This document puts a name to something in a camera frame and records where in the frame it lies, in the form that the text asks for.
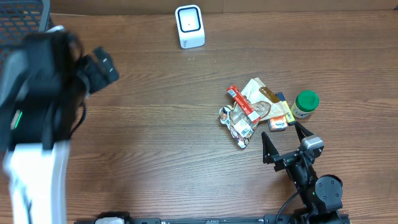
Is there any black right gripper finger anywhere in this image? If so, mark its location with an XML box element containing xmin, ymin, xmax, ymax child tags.
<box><xmin>294</xmin><ymin>121</ymin><xmax>313</xmax><ymax>141</ymax></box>
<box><xmin>261</xmin><ymin>132</ymin><xmax>279</xmax><ymax>164</ymax></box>

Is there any yellow highlighter pen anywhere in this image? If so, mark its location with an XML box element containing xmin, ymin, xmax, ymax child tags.
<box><xmin>276</xmin><ymin>92</ymin><xmax>295</xmax><ymax>126</ymax></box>

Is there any orange snack packet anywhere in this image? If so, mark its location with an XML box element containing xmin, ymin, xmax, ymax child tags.
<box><xmin>267</xmin><ymin>115</ymin><xmax>289</xmax><ymax>131</ymax></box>

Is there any green lid Knorr jar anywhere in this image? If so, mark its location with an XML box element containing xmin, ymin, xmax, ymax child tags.
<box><xmin>290</xmin><ymin>90</ymin><xmax>320</xmax><ymax>118</ymax></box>

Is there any clear brown snack bag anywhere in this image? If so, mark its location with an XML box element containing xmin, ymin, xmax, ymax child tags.
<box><xmin>219</xmin><ymin>78</ymin><xmax>287</xmax><ymax>149</ymax></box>

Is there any red snack bar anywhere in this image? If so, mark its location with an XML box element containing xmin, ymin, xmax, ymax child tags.
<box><xmin>226</xmin><ymin>85</ymin><xmax>261</xmax><ymax>123</ymax></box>

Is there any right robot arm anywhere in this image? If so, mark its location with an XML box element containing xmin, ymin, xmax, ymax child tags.
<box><xmin>261</xmin><ymin>122</ymin><xmax>350</xmax><ymax>224</ymax></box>

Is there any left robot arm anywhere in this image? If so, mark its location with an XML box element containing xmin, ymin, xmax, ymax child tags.
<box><xmin>1</xmin><ymin>26</ymin><xmax>119</xmax><ymax>223</ymax></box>

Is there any white barcode scanner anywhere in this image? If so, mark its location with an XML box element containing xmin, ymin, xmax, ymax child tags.
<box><xmin>175</xmin><ymin>4</ymin><xmax>205</xmax><ymax>49</ymax></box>

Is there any grey plastic mesh basket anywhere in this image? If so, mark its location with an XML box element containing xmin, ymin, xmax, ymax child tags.
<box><xmin>1</xmin><ymin>0</ymin><xmax>53</xmax><ymax>66</ymax></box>

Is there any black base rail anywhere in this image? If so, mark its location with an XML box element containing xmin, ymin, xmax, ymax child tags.
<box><xmin>74</xmin><ymin>212</ymin><xmax>304</xmax><ymax>224</ymax></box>

